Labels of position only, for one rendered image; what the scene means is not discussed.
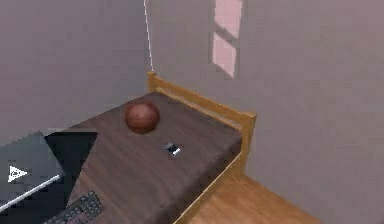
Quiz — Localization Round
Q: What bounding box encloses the wooden bed with brown cover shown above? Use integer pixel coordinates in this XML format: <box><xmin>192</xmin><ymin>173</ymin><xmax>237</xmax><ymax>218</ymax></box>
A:
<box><xmin>63</xmin><ymin>70</ymin><xmax>258</xmax><ymax>224</ymax></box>

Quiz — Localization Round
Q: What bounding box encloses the black open laptop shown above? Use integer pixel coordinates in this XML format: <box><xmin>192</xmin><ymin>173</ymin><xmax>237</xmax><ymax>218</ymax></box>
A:
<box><xmin>0</xmin><ymin>131</ymin><xmax>106</xmax><ymax>224</ymax></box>

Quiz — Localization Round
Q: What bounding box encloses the small black and white phone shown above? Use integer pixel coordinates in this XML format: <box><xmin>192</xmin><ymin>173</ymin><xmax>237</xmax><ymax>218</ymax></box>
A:
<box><xmin>163</xmin><ymin>142</ymin><xmax>182</xmax><ymax>157</ymax></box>

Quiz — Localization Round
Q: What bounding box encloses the brown basketball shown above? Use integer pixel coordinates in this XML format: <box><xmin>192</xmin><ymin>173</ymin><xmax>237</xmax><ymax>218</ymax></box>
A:
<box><xmin>124</xmin><ymin>101</ymin><xmax>161</xmax><ymax>135</ymax></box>

